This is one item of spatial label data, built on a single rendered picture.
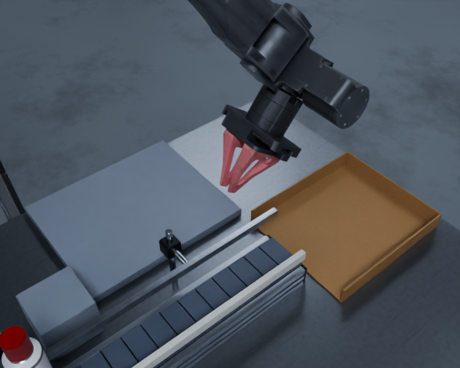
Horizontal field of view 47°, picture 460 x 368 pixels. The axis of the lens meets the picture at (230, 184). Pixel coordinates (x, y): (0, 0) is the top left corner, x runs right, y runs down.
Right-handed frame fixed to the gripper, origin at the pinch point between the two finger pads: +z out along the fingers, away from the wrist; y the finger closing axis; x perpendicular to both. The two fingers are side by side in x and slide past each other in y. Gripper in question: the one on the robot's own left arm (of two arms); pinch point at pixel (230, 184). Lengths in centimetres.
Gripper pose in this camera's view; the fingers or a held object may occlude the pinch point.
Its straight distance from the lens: 72.3
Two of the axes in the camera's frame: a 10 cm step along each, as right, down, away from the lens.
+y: 6.4, 5.4, -5.4
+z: -4.9, 8.3, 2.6
